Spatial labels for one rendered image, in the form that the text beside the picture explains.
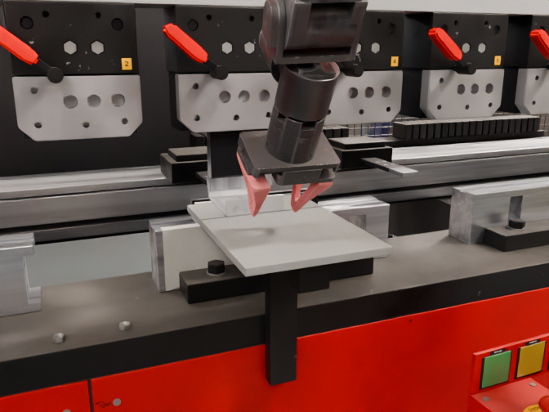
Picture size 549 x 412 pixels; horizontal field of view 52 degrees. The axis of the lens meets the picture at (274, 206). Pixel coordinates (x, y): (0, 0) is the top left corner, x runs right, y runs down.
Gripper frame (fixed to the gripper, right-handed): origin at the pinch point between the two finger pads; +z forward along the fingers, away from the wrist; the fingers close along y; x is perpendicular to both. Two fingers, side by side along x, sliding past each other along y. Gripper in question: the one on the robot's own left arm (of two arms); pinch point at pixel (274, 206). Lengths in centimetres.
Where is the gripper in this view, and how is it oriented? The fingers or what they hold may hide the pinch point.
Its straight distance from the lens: 68.4
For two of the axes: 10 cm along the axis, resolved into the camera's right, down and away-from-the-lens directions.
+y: -9.3, 0.9, -3.6
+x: 3.2, 6.9, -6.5
